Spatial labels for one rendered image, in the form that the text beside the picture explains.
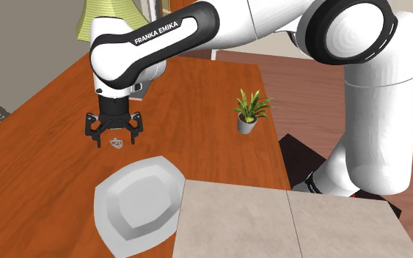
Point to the black robot stand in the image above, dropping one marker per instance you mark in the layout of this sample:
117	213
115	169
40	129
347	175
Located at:
299	160

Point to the brown wooden table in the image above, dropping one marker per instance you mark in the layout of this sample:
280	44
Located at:
31	178

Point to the beige stone block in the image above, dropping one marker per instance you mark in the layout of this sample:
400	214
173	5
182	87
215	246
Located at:
263	225

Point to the small grey shield-shaped object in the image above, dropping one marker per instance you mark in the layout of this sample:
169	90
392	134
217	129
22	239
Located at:
116	143

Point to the white angular plate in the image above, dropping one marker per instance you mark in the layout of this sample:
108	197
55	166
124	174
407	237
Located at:
138	203

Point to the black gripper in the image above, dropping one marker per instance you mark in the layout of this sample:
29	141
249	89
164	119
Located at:
113	107

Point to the yellow-green lampshade lamp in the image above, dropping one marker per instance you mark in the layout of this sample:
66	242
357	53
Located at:
120	10

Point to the green plant in grey pot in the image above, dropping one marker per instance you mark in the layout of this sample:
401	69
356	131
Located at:
247	123

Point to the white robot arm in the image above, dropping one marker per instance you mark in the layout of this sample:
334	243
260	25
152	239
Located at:
381	125

